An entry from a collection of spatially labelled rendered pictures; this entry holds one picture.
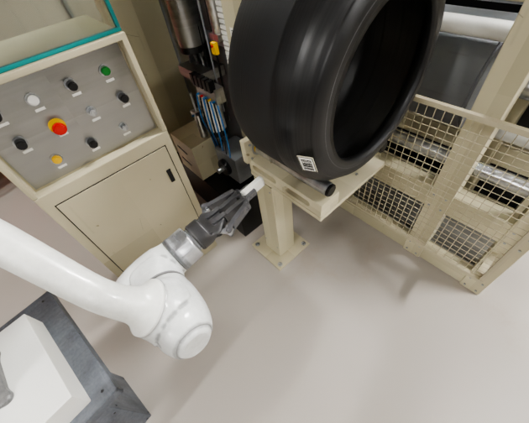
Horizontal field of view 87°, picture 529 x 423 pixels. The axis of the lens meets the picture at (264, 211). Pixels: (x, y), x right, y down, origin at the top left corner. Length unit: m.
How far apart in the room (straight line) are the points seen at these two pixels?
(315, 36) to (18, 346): 1.13
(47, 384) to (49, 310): 0.32
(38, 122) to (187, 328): 0.90
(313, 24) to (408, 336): 1.45
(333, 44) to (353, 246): 1.43
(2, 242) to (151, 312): 0.24
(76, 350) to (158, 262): 0.56
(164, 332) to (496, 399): 1.50
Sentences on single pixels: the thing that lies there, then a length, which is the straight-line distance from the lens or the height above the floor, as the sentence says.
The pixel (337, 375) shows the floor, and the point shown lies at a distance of 1.57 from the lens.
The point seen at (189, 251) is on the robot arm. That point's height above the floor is 1.01.
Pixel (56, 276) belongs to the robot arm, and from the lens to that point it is 0.54.
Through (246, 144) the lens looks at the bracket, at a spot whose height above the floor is 0.94.
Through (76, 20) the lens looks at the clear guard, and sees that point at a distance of 1.16.
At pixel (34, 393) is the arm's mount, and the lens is 1.07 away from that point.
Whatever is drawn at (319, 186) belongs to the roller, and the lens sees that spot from 0.88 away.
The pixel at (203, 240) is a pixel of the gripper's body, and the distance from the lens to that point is 0.69.
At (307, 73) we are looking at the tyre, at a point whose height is 1.30.
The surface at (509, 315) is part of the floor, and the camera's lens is 1.94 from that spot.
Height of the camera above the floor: 1.54
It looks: 50 degrees down
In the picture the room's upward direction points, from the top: 10 degrees counter-clockwise
